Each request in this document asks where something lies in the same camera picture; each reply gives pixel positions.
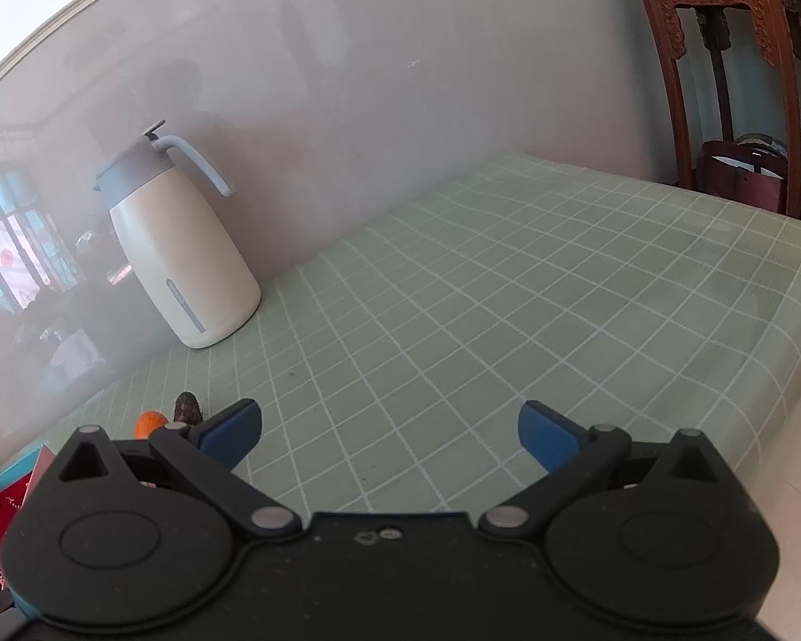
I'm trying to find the dark red bag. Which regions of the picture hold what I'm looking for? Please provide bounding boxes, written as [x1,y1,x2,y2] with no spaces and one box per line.
[697,134,792,218]

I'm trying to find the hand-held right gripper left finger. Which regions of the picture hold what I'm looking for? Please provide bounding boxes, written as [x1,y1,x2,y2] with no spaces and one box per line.
[36,398,303,539]

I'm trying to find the pink cardboard box red inside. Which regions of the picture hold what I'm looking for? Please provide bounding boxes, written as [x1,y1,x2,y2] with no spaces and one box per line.
[0,444,61,615]

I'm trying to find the green checked tablecloth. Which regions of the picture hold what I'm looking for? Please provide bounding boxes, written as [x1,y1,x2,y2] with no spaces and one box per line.
[0,150,801,515]

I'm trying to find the dark brown speckled fruit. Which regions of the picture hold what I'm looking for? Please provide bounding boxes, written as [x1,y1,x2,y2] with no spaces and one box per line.
[174,391,205,426]

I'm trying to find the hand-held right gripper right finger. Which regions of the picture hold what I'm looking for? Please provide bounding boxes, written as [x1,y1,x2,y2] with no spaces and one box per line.
[478,401,743,541]

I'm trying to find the cream thermos jug grey lid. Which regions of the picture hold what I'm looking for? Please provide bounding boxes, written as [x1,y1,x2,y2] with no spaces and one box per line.
[93,120,263,350]

